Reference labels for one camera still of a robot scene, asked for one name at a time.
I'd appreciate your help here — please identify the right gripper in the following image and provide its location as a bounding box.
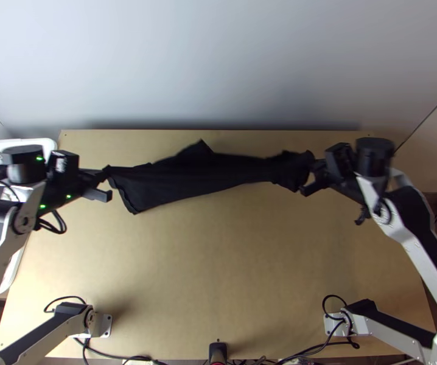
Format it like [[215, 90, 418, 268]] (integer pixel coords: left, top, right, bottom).
[[298, 159, 368, 209]]

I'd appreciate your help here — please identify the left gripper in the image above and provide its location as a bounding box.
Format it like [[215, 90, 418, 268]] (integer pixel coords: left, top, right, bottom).
[[47, 167, 113, 203]]

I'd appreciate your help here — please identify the black t-shirt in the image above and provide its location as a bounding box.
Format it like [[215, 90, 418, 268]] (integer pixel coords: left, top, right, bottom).
[[102, 139, 316, 216]]

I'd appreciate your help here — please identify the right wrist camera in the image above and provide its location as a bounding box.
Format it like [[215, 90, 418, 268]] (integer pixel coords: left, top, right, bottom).
[[324, 142, 357, 177]]

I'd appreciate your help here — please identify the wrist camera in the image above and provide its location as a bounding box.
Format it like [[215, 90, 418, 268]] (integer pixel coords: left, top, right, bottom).
[[324, 142, 357, 177], [48, 150, 81, 180]]

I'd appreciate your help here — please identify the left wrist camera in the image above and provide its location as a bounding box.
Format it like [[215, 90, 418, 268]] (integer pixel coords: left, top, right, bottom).
[[48, 150, 81, 180]]

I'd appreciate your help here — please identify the black cable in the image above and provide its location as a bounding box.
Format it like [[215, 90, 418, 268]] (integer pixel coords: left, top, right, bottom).
[[32, 208, 68, 235], [43, 295, 88, 315], [74, 336, 158, 365], [321, 293, 361, 349]]

